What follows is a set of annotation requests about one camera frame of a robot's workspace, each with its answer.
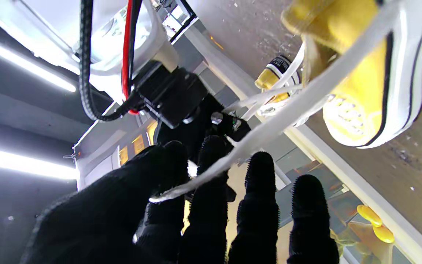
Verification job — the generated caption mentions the yellow sneaker with spread lace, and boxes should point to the yellow sneaker with spread lace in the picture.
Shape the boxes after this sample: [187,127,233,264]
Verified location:
[281,0,422,149]

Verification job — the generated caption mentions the red right wrist cable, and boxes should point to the red right wrist cable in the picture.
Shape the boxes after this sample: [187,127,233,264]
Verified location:
[121,0,140,115]

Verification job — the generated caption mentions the black braided right wrist cable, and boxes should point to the black braided right wrist cable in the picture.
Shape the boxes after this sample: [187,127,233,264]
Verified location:
[79,0,142,122]

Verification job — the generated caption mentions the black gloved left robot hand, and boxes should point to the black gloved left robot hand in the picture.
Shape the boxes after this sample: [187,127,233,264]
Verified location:
[21,136,340,264]

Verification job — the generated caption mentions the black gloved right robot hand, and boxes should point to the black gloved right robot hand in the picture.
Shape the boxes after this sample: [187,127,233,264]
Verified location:
[154,93,252,164]

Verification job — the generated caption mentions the white ceiling light tube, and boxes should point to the white ceiling light tube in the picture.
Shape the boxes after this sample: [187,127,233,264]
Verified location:
[0,145,78,181]
[0,43,77,93]

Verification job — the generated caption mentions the long white spread shoelace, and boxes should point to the long white spread shoelace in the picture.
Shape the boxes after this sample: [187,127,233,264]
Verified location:
[149,0,406,204]

